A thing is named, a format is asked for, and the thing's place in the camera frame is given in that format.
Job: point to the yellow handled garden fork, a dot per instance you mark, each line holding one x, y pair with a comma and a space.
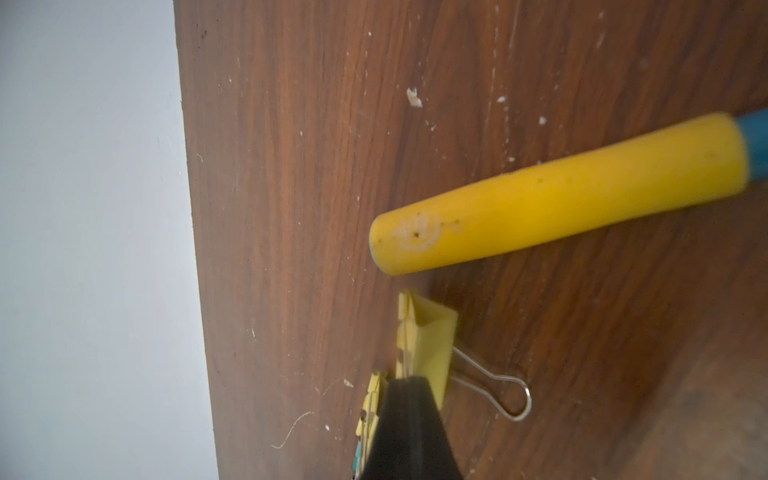
705, 159

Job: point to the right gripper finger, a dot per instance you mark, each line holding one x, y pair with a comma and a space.
410, 441

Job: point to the yellow binder clip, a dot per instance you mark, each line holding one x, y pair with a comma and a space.
370, 411
426, 341

